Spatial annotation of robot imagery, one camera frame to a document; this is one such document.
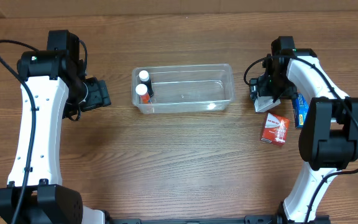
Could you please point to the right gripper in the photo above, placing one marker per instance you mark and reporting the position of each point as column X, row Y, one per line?
column 255, row 90

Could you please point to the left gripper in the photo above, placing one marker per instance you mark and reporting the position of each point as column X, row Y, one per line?
column 101, row 94

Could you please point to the white carton box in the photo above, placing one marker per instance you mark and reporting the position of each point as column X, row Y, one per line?
column 265, row 103

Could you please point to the orange bottle white cap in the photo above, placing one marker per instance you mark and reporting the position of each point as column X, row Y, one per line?
column 142, row 91

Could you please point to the red and white box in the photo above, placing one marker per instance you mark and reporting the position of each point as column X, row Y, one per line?
column 275, row 129

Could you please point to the blue box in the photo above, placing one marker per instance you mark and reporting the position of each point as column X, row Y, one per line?
column 300, row 109

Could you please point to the black bottle white cap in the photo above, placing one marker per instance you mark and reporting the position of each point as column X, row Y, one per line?
column 146, row 80

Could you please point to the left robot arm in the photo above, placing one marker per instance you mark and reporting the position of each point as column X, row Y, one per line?
column 54, row 87

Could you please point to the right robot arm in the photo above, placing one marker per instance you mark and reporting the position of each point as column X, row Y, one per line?
column 328, row 142

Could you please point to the clear plastic container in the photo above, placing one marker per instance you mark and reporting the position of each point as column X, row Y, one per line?
column 186, row 88

